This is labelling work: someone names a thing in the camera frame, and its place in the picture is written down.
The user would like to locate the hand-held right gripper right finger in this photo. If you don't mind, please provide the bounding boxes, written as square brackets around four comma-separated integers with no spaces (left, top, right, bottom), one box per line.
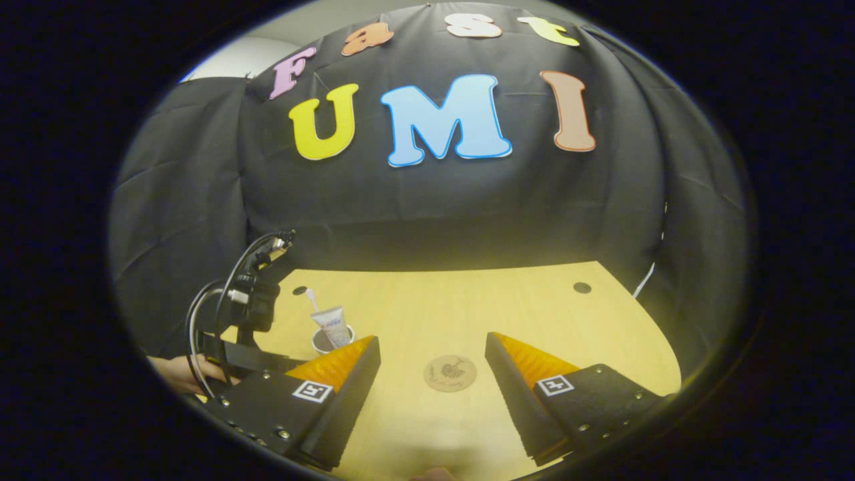
[486,332,669,467]

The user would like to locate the round wooden coaster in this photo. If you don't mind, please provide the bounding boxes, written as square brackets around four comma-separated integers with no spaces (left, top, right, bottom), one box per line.
[423,354,478,393]

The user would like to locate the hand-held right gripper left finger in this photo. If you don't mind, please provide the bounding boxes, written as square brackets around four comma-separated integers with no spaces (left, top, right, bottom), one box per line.
[204,335,381,470]

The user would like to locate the white toothpaste tube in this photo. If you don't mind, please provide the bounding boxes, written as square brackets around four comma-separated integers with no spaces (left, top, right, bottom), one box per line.
[311,306,355,349]

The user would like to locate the wooden desktop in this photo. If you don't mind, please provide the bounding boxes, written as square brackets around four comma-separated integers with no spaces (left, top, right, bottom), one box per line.
[200,261,682,481]

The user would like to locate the white cable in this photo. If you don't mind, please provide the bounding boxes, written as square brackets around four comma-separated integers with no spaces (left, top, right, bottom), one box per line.
[631,261,659,299]

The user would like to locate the black backdrop cloth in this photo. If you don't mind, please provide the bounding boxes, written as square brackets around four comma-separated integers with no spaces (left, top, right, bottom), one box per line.
[110,2,752,375]

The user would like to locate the white cup with wooden handle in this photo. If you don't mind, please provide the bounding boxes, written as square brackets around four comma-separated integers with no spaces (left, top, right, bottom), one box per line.
[311,325,356,355]

